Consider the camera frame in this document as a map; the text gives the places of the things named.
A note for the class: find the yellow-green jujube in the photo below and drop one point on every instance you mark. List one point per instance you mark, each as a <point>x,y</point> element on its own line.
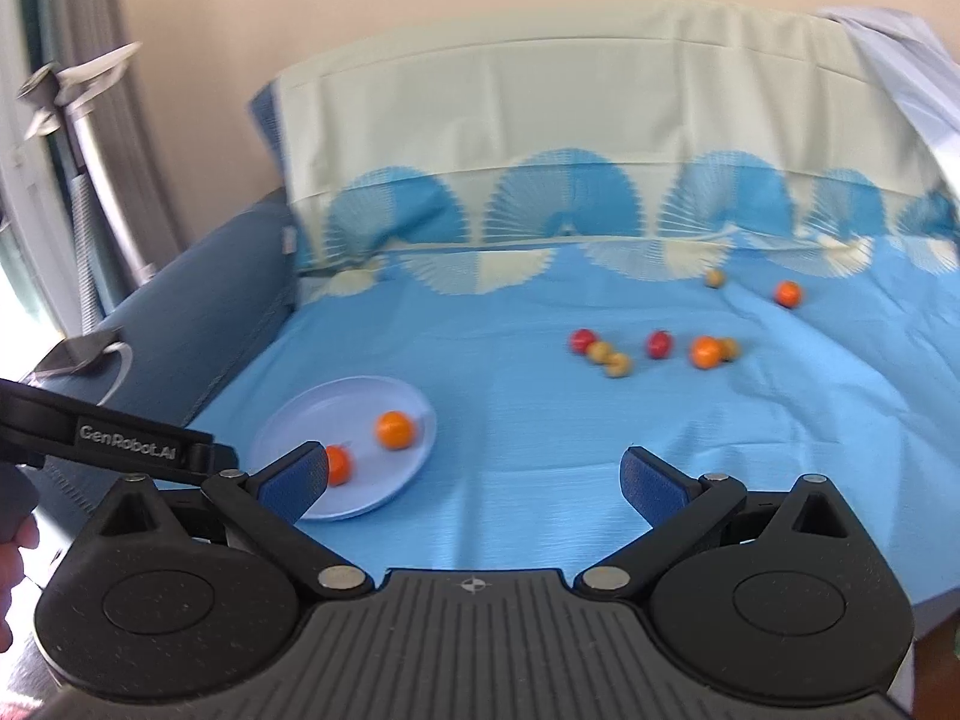
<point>730,349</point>
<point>715,279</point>
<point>619,366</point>
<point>600,353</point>

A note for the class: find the person's left hand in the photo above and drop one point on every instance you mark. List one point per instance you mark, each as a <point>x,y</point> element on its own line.
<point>10,577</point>

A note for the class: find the blue fabric sofa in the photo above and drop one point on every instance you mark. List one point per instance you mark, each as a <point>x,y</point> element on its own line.
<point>195,292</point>

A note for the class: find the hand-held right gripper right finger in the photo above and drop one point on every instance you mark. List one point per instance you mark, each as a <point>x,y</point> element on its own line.
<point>651,484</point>

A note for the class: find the white door frame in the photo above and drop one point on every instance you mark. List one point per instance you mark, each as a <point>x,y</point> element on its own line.
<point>26,187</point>

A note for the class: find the black smartphone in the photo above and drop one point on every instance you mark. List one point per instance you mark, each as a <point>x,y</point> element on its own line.
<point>71,356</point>

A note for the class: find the orange tangerine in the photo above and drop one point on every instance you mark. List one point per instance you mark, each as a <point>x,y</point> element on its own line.
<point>340,466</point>
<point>706,353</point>
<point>394,430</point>
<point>788,294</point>

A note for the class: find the blue fan-print bed sheet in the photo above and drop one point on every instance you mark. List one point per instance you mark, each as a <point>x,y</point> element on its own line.
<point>525,300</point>

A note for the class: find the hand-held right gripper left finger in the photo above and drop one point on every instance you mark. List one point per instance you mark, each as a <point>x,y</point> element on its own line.
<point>294,481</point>

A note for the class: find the red cherry tomato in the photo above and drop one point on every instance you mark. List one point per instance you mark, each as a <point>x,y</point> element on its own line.
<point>582,340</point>
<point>659,345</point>

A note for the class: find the pale blue cloth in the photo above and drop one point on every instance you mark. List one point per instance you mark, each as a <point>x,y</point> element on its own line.
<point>911,75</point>

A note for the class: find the light blue plate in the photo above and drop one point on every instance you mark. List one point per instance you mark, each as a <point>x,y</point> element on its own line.
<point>375,480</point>

